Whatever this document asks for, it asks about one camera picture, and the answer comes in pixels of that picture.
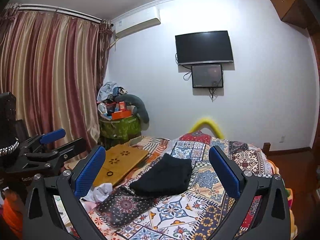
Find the folded dark teal garment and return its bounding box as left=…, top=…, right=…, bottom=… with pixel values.
left=130, top=153, right=193, bottom=198

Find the small wall monitor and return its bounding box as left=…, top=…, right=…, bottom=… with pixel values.
left=191, top=64, right=223, bottom=88

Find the patchwork patterned bedspread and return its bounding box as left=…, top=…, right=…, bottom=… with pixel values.
left=80, top=132, right=274, bottom=239

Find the wooden wardrobe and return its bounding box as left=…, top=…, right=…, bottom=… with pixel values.
left=271, top=0, right=319, bottom=35

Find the wall mounted television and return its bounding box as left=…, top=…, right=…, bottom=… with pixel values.
left=175, top=30, right=234, bottom=65

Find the orange box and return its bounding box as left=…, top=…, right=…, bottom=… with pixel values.
left=112, top=110, right=132, bottom=120

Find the white crumpled cloth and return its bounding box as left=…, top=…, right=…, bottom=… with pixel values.
left=81, top=183, right=113, bottom=203

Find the white air conditioner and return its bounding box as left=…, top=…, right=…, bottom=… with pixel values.
left=112, top=7, right=161, bottom=40

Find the grey neck pillow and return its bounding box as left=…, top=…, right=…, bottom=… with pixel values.
left=114, top=94, right=150, bottom=124

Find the yellow curved bed rail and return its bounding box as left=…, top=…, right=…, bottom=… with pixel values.
left=189, top=118, right=225, bottom=139

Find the striped pink beige curtain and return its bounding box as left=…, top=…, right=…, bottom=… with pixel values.
left=1, top=4, right=112, bottom=150

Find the wooden lap board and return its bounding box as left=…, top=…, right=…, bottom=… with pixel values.
left=93, top=145, right=148, bottom=187

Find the wooden bed post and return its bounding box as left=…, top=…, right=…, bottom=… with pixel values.
left=262, top=142, right=271, bottom=155

